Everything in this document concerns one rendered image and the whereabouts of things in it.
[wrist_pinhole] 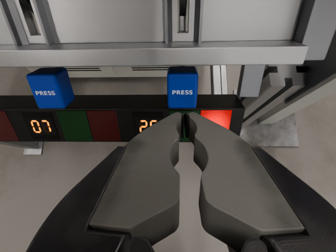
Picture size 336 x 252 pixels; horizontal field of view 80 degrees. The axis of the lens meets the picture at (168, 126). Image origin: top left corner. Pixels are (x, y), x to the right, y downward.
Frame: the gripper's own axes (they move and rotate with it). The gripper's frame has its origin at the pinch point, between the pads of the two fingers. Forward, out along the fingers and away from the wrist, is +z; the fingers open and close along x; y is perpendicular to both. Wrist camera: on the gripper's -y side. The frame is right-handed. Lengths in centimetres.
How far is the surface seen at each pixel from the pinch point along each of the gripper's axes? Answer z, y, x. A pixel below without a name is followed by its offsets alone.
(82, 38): 5.1, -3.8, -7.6
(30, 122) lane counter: 6.0, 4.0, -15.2
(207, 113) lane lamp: 6.0, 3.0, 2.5
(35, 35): 5.1, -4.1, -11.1
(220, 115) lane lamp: 6.0, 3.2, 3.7
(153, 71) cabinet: 69, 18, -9
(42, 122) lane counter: 6.0, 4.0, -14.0
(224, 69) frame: 47, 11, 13
